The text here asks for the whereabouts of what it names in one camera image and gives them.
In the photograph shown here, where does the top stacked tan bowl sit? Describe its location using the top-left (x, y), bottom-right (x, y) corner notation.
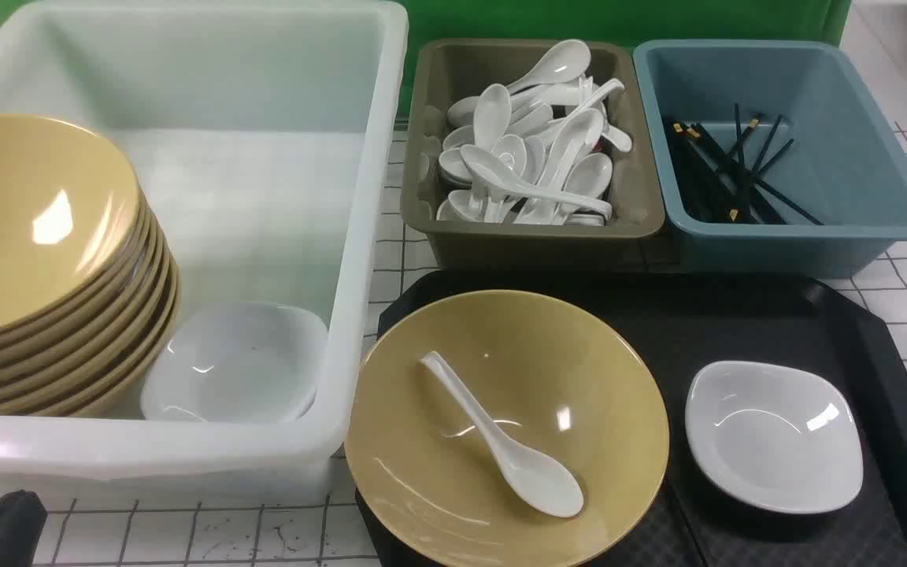
top-left (0, 114), bottom-right (144, 331)

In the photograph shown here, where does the white dish in tub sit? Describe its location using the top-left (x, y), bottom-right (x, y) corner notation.
top-left (139, 302), bottom-right (328, 424)

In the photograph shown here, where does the black plastic serving tray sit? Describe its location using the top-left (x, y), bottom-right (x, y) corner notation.
top-left (379, 272), bottom-right (907, 566)

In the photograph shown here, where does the white ceramic soup spoon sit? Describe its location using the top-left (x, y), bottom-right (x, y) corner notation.
top-left (420, 351), bottom-right (584, 519)

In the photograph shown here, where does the large white plastic tub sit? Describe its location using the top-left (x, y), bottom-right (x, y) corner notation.
top-left (0, 1), bottom-right (408, 505)

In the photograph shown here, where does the pile of white spoons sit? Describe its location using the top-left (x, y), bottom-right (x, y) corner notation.
top-left (435, 39), bottom-right (634, 226)

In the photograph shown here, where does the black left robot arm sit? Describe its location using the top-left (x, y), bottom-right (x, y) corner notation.
top-left (0, 491), bottom-right (48, 566)

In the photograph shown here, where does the olive green spoon bin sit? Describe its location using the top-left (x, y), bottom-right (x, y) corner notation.
top-left (401, 39), bottom-right (666, 272)

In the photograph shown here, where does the blue chopstick bin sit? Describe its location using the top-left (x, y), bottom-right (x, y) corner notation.
top-left (633, 39), bottom-right (907, 279)

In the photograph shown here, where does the small white sauce dish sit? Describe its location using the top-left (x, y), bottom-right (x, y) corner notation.
top-left (684, 360), bottom-right (864, 514)

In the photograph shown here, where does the stack of tan bowls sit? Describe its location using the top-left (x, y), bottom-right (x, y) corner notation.
top-left (0, 189), bottom-right (182, 417)

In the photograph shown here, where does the pile of black chopsticks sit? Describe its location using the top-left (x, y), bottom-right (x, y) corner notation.
top-left (661, 106), bottom-right (822, 226)

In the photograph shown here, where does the tan noodle bowl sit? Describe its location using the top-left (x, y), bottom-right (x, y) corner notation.
top-left (345, 290), bottom-right (669, 566)

